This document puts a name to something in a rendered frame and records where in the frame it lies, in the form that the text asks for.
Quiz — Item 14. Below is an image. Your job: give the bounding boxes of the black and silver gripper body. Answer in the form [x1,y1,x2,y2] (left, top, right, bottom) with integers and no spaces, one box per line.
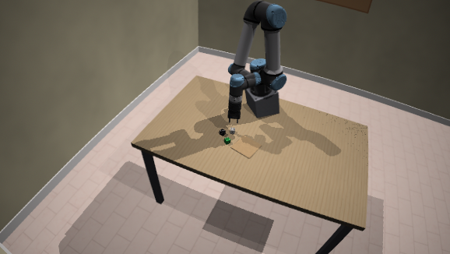
[227,93,242,119]

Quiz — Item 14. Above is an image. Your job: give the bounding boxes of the tan square mat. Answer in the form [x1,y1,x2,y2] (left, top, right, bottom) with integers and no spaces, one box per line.
[231,136,262,159]

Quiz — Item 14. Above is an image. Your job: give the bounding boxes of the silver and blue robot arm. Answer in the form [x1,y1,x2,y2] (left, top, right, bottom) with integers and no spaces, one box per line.
[228,0,287,97]

